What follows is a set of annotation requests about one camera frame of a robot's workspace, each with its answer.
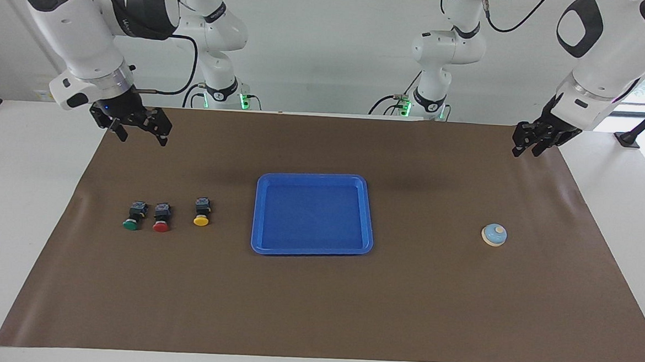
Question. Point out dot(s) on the red push button switch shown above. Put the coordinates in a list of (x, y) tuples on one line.
[(161, 217)]

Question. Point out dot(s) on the blue plastic tray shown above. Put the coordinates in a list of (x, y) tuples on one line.
[(312, 216)]

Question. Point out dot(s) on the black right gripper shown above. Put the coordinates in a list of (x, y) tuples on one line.
[(127, 110)]

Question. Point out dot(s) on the yellow push button switch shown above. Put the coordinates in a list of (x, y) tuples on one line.
[(202, 212)]

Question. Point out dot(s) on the brown table mat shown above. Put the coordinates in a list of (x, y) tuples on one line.
[(183, 306)]

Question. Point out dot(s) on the green push button switch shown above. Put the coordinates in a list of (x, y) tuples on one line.
[(134, 214)]

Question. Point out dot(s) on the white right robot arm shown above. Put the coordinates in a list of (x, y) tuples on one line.
[(76, 30)]

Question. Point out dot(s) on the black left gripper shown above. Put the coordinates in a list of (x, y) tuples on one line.
[(551, 129)]

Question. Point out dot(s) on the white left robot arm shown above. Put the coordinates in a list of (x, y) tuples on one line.
[(599, 68)]

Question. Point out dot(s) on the light blue desk bell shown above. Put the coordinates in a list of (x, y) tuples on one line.
[(494, 235)]

